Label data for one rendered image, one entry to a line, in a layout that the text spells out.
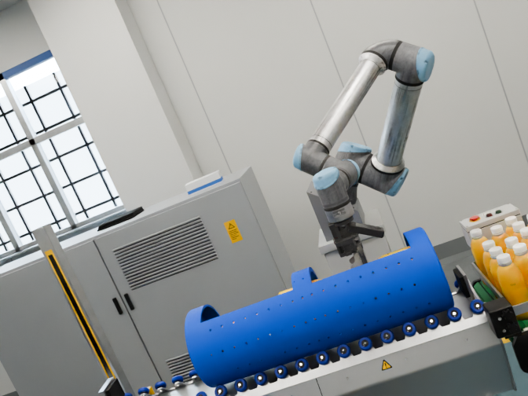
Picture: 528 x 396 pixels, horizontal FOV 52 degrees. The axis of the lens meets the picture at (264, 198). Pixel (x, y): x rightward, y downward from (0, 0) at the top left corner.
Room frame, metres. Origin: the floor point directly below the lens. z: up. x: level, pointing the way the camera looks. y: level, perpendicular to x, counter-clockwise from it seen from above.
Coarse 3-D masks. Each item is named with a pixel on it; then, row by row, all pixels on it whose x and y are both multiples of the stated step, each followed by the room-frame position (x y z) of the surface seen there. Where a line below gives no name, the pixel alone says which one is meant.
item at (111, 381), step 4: (108, 380) 1.95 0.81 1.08; (112, 380) 1.94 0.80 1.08; (116, 380) 1.95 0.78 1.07; (104, 384) 1.92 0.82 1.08; (108, 384) 1.92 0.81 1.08; (112, 384) 1.91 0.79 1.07; (116, 384) 1.93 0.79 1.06; (104, 388) 1.89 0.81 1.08; (108, 388) 1.89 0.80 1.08; (112, 388) 1.90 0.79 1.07; (116, 388) 1.92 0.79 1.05; (120, 388) 1.95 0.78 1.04; (100, 392) 1.87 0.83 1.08; (104, 392) 1.87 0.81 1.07; (108, 392) 1.87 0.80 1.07; (112, 392) 1.89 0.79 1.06; (116, 392) 1.91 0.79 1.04; (120, 392) 1.93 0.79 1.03
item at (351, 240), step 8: (352, 216) 1.72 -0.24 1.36; (328, 224) 1.75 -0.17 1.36; (336, 224) 1.71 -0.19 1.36; (344, 224) 1.70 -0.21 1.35; (336, 232) 1.72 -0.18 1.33; (344, 232) 1.72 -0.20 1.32; (336, 240) 1.74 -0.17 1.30; (344, 240) 1.70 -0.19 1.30; (352, 240) 1.70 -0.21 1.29; (360, 240) 1.70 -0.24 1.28; (344, 248) 1.71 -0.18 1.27; (352, 248) 1.71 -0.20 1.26
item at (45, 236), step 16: (48, 224) 2.28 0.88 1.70; (48, 240) 2.24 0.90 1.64; (48, 256) 2.24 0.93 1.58; (64, 256) 2.28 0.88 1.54; (64, 272) 2.24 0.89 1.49; (64, 288) 2.24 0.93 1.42; (80, 288) 2.28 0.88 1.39; (80, 304) 2.24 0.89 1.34; (80, 320) 2.24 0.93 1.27; (96, 320) 2.28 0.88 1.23; (96, 336) 2.24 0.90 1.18; (96, 352) 2.24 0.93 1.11; (112, 352) 2.28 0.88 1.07; (112, 368) 2.24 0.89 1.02; (128, 384) 2.28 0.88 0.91
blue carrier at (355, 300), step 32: (416, 256) 1.61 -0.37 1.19; (320, 288) 1.67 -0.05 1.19; (352, 288) 1.63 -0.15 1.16; (384, 288) 1.60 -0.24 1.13; (416, 288) 1.58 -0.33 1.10; (448, 288) 1.57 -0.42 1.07; (192, 320) 1.79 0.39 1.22; (224, 320) 1.73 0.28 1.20; (256, 320) 1.69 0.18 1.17; (288, 320) 1.66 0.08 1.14; (320, 320) 1.63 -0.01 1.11; (352, 320) 1.62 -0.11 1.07; (384, 320) 1.61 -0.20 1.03; (416, 320) 1.66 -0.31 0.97; (192, 352) 1.72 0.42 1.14; (224, 352) 1.69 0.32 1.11; (256, 352) 1.67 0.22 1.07; (288, 352) 1.67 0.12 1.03
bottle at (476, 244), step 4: (480, 236) 1.81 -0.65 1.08; (484, 236) 1.83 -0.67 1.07; (472, 240) 1.83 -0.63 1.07; (476, 240) 1.82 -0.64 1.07; (480, 240) 1.81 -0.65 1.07; (484, 240) 1.81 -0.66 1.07; (472, 244) 1.83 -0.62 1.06; (476, 244) 1.81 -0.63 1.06; (480, 244) 1.81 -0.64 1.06; (472, 248) 1.83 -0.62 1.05; (476, 248) 1.81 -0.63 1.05; (480, 248) 1.81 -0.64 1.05; (472, 252) 1.84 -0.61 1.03; (476, 252) 1.82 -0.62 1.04; (480, 252) 1.81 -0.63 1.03; (476, 256) 1.82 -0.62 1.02; (480, 256) 1.81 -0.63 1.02; (476, 260) 1.83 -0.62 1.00; (480, 260) 1.81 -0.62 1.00; (476, 264) 1.84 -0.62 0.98; (480, 264) 1.82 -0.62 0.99; (480, 268) 1.82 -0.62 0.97; (484, 268) 1.81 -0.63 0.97; (484, 272) 1.81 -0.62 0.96
